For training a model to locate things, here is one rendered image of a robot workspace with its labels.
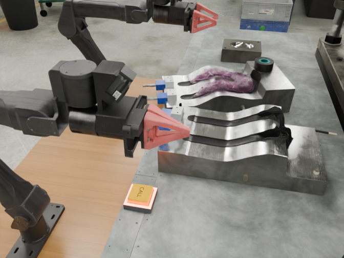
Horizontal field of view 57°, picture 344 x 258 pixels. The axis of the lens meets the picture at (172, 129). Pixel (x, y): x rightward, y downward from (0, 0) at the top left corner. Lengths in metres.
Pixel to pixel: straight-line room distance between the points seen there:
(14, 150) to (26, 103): 2.00
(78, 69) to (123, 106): 0.09
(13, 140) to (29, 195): 1.90
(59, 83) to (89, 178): 0.55
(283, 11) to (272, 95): 3.12
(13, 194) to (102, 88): 0.38
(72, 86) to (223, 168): 0.58
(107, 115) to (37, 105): 0.13
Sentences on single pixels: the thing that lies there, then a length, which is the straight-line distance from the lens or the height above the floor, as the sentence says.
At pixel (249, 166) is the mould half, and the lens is 0.95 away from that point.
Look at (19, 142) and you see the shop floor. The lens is 2.65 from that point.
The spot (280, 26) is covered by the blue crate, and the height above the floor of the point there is 0.15.
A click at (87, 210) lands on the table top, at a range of 0.95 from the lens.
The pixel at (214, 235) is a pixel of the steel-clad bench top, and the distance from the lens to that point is 0.87.
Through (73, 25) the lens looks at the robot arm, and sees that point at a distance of 1.16.
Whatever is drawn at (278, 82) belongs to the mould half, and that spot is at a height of 0.91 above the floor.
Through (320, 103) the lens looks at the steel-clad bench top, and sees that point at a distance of 1.48.
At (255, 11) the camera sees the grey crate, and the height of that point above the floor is 0.31.
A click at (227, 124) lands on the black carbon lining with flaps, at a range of 1.10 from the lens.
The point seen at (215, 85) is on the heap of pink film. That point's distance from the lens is 1.26.
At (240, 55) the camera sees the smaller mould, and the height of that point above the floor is 0.85.
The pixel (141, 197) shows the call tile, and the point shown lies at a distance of 0.90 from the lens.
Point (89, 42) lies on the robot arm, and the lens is 1.19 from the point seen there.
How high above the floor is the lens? 1.52
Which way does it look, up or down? 37 degrees down
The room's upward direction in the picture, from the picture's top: straight up
